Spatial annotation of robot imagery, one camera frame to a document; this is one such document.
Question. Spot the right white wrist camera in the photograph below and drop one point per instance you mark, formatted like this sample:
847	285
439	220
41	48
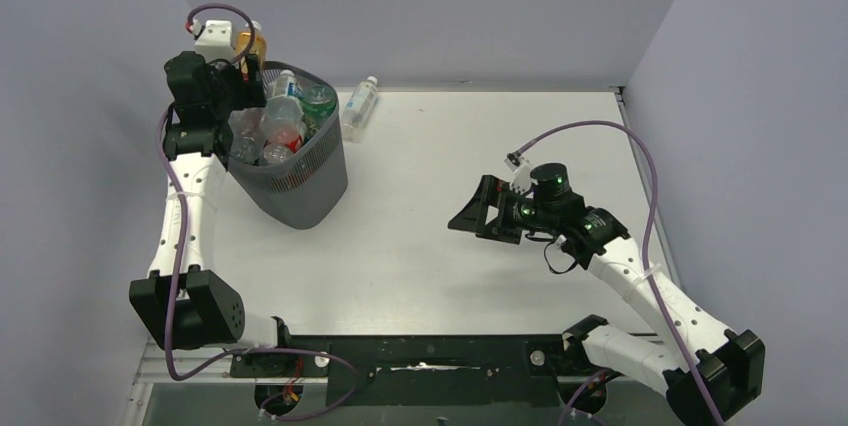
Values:
521	182

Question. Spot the red yellow label bottle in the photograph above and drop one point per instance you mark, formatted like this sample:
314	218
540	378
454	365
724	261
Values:
253	37

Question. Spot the green tinted bottle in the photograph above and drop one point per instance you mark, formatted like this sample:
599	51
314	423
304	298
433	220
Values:
318	104

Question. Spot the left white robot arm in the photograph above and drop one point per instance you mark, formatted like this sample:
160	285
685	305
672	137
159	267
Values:
182	301

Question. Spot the grey ribbed waste bin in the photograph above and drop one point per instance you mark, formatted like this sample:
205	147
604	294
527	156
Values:
301	191

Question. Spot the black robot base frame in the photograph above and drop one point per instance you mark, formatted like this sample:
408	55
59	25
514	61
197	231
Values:
532	370

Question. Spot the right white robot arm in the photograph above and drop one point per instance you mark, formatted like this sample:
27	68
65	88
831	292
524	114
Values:
706	371

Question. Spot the pink blue label bottle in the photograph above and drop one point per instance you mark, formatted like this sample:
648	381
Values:
283	102

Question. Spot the plain clear bottle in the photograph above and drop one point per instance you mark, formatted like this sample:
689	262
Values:
248	138

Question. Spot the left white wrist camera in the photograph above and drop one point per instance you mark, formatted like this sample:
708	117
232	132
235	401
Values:
213	39

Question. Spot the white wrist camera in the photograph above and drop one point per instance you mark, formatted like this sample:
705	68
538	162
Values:
213	39
521	182

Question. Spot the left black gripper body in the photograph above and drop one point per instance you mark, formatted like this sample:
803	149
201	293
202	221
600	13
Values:
232	93

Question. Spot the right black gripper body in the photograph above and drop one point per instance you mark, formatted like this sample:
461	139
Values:
525	213

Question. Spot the clear bottle white label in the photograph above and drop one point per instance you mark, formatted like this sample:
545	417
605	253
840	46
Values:
355	114

